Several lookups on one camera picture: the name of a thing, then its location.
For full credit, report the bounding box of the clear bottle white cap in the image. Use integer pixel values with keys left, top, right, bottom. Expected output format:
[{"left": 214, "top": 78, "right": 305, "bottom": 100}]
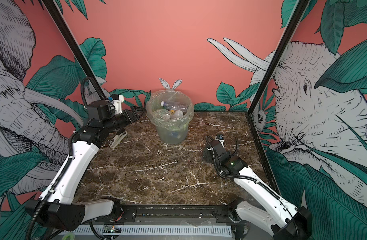
[{"left": 161, "top": 101, "right": 188, "bottom": 112}]

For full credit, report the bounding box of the right black frame post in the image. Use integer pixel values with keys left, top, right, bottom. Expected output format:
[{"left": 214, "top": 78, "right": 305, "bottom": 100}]
[{"left": 247, "top": 0, "right": 309, "bottom": 117}]

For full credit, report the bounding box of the black front rail frame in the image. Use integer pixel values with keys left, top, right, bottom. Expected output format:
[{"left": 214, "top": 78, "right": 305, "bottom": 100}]
[{"left": 72, "top": 204, "right": 247, "bottom": 240}]

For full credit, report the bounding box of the white bottle red label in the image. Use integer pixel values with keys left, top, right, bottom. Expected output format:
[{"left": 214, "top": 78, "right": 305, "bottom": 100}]
[{"left": 171, "top": 110, "right": 184, "bottom": 119}]

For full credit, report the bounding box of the clear plastic bin liner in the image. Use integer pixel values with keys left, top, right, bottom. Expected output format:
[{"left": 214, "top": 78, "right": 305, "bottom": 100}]
[{"left": 145, "top": 89, "right": 194, "bottom": 133}]

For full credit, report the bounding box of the green tape roll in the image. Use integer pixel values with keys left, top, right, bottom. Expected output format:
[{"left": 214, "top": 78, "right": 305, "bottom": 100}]
[{"left": 62, "top": 233, "right": 75, "bottom": 240}]

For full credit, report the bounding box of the left black frame post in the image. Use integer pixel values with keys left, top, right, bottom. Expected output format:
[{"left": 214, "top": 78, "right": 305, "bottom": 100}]
[{"left": 42, "top": 0, "right": 107, "bottom": 100}]

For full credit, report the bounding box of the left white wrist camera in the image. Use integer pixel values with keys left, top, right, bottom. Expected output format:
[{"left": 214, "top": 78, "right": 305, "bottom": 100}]
[{"left": 108, "top": 94, "right": 124, "bottom": 115}]

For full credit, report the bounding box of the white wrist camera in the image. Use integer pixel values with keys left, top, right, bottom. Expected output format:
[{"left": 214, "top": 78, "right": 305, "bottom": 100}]
[
  {"left": 216, "top": 134, "right": 224, "bottom": 141},
  {"left": 108, "top": 94, "right": 124, "bottom": 115}
]

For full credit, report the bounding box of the black frame post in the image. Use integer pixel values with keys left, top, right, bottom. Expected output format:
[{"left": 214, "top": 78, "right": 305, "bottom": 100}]
[
  {"left": 42, "top": 0, "right": 107, "bottom": 100},
  {"left": 247, "top": 0, "right": 309, "bottom": 117}
]

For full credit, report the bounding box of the clear bottle green cap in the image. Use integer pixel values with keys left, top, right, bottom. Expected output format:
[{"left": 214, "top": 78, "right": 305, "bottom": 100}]
[{"left": 154, "top": 109, "right": 171, "bottom": 121}]

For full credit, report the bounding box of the white slotted cable duct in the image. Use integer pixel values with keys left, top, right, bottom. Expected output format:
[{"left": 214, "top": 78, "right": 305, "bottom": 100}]
[{"left": 63, "top": 224, "right": 233, "bottom": 237}]

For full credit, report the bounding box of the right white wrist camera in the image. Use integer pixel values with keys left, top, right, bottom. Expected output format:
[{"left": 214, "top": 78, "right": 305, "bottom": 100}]
[{"left": 216, "top": 134, "right": 224, "bottom": 141}]

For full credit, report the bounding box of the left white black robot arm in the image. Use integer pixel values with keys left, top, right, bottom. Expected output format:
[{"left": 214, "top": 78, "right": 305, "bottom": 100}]
[{"left": 25, "top": 77, "right": 145, "bottom": 240}]

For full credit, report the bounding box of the grey stapler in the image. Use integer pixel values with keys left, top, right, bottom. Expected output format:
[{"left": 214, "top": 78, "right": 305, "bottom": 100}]
[{"left": 109, "top": 130, "right": 128, "bottom": 149}]

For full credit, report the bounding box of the grey mesh waste bin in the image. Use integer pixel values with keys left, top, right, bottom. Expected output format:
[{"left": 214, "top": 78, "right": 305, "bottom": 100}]
[{"left": 147, "top": 91, "right": 193, "bottom": 145}]

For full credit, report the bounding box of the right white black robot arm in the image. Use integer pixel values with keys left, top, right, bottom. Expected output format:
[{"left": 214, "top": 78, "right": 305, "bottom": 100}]
[{"left": 203, "top": 136, "right": 312, "bottom": 240}]

